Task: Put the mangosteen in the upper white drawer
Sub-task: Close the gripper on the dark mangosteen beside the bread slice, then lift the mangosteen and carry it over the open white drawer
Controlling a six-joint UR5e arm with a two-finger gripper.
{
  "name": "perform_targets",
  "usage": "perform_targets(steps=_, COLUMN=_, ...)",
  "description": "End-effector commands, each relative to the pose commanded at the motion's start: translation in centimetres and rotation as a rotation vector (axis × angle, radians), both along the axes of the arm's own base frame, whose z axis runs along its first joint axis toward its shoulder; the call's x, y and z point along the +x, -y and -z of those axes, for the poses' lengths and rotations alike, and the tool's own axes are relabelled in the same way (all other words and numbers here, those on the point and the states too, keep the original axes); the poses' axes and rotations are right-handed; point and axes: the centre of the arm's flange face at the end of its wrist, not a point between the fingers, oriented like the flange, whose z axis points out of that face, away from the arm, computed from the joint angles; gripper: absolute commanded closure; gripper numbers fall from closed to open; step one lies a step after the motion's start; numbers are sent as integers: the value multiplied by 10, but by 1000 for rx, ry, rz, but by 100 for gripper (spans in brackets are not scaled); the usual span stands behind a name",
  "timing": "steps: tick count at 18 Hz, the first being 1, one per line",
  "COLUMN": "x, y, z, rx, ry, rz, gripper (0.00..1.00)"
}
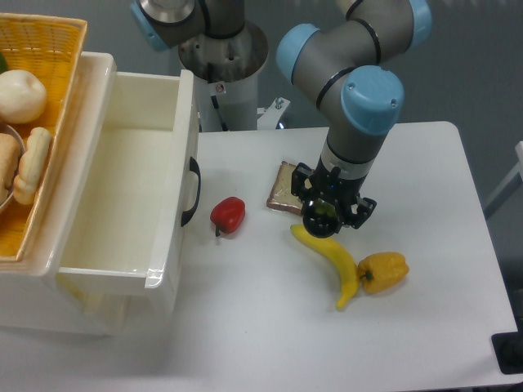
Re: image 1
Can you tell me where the yellow banana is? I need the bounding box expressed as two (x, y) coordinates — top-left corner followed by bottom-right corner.
(290, 225), (360, 310)

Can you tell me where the dark purple mangosteen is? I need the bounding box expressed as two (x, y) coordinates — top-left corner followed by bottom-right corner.
(302, 203), (341, 238)

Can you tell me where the metal bowl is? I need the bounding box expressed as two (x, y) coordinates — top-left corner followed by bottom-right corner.
(1, 122), (25, 212)

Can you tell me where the black drawer handle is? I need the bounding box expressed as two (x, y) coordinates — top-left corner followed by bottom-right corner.
(181, 157), (202, 227)

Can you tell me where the black device at edge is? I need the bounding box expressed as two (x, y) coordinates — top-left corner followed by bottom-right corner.
(491, 332), (522, 375)

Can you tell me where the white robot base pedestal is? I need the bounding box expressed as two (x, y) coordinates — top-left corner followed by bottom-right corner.
(178, 20), (269, 132)

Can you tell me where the red bell pepper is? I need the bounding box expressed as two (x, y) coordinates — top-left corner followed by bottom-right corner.
(210, 197), (246, 237)

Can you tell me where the yellow woven basket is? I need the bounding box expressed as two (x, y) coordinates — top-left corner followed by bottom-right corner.
(1, 13), (87, 263)

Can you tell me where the wrapped bread slice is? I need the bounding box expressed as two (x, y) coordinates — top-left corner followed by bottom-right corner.
(266, 161), (302, 216)

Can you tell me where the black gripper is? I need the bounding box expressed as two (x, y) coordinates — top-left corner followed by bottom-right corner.
(291, 163), (377, 229)

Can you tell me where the white round bun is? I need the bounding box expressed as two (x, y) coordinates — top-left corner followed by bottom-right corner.
(1, 69), (47, 124)

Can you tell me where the yellow bell pepper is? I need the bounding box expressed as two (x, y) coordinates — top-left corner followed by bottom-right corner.
(358, 252), (409, 294)

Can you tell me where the white metal bracket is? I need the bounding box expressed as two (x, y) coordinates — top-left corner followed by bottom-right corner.
(257, 97), (291, 130)

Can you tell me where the white upper drawer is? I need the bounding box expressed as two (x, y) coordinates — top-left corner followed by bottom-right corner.
(59, 70), (199, 295)

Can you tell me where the tan bread loaf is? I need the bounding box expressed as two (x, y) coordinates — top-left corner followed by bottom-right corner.
(0, 133), (20, 203)

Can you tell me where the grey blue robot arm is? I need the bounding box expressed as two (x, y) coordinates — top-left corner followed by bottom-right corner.
(131, 1), (432, 238)

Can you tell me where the beige twisted bread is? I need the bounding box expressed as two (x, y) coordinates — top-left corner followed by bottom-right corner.
(13, 127), (51, 205)

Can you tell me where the white frame at right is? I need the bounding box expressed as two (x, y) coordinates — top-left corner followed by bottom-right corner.
(483, 141), (522, 220)

